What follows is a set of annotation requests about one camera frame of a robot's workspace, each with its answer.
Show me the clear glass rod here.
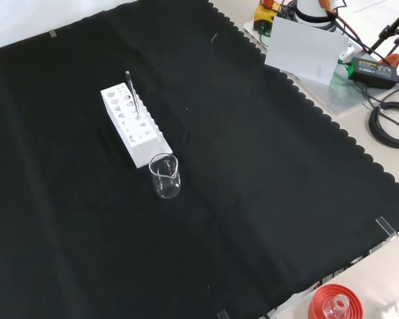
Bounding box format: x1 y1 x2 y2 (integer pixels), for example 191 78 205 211
125 70 141 121

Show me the white test tube rack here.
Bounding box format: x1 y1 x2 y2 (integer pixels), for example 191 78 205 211
100 82 174 169

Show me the clear glass beaker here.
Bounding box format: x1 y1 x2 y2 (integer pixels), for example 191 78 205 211
148 152 182 199

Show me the black scalloped bench cloth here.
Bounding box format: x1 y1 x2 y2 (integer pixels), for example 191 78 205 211
0 0 399 319

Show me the pale white board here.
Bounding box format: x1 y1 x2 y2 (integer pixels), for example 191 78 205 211
264 15 350 86

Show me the yellow stop button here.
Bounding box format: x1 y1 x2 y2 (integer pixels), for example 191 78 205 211
254 0 282 31

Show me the black power adapter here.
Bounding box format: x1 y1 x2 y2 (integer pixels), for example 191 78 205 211
347 56 399 90

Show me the clear glass flask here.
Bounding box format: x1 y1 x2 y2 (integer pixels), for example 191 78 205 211
323 294 350 319

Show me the orange clamp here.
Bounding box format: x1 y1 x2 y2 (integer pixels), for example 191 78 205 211
378 53 399 67

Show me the black tripod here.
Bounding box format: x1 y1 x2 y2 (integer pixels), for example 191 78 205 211
368 3 399 57

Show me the grey metal base plate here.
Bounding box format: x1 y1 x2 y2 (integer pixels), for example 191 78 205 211
242 19 375 117

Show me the coiled black cable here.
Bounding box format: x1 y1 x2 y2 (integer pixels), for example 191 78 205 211
368 102 399 149

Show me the red ribbed ring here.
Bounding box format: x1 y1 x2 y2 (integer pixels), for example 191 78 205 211
307 282 365 319

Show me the orange cable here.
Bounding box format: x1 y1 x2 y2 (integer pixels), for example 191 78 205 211
315 0 386 64

